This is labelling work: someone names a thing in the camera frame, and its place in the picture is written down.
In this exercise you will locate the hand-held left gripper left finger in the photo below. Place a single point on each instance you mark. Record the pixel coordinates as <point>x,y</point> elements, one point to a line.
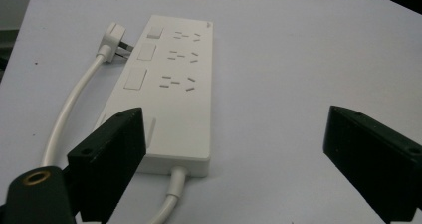
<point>109,157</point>

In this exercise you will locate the white power plug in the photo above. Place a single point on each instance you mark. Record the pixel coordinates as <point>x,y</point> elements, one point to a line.
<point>111,38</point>

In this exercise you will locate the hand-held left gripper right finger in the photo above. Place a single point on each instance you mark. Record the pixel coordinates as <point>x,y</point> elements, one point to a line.
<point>371,157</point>

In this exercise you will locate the white power strip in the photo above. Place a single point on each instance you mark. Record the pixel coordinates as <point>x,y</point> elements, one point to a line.
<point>180,117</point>

